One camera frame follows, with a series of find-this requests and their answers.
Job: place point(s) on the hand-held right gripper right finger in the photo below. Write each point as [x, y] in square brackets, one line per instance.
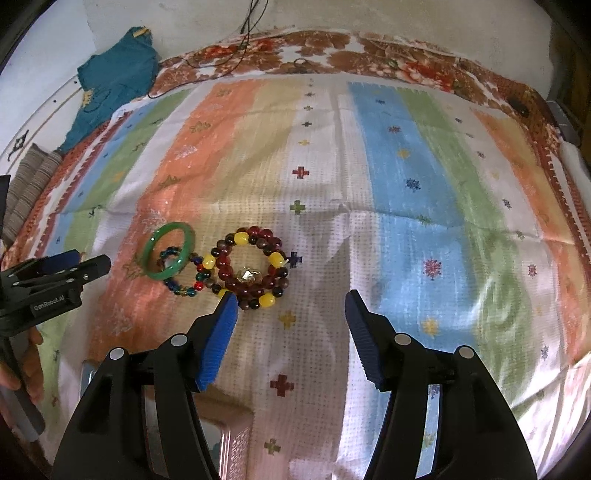
[364, 341]

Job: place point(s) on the green bangle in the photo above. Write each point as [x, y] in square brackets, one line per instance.
[157, 270]

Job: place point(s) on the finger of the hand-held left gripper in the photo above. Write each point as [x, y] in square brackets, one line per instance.
[55, 264]
[92, 268]

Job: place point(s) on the folded brown striped cloth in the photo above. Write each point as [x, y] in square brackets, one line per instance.
[32, 180]

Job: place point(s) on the gold brooch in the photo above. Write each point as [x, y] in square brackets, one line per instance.
[247, 276]

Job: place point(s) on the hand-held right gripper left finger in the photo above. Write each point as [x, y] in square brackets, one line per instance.
[217, 341]

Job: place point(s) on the person's left hand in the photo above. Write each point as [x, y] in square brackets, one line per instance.
[32, 364]

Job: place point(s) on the metal tin box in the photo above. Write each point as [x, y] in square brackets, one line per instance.
[231, 443]

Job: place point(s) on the floral red brown blanket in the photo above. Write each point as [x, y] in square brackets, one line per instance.
[351, 50]

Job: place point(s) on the striped woven blanket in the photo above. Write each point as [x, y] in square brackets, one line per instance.
[351, 194]

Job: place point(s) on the teal garment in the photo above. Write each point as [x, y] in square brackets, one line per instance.
[115, 87]

